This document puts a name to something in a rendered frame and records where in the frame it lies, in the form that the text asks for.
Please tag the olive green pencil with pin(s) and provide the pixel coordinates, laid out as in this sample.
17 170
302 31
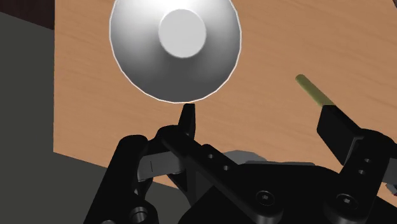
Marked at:
313 91

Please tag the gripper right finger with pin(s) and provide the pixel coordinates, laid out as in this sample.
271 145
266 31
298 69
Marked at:
341 133

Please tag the light wooden table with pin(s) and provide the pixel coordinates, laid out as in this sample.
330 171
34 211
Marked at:
279 46

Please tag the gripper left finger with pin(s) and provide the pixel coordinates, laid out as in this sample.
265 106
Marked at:
198 155

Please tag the white round bowl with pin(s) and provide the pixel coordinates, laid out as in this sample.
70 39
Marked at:
145 52

